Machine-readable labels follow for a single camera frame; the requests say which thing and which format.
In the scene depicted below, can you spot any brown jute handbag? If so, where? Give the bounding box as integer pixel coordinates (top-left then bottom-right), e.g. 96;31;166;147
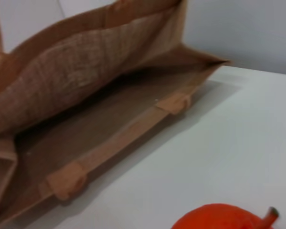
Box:
0;0;232;229

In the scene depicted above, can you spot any orange fruit with stem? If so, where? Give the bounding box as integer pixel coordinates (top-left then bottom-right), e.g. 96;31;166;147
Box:
171;203;281;229

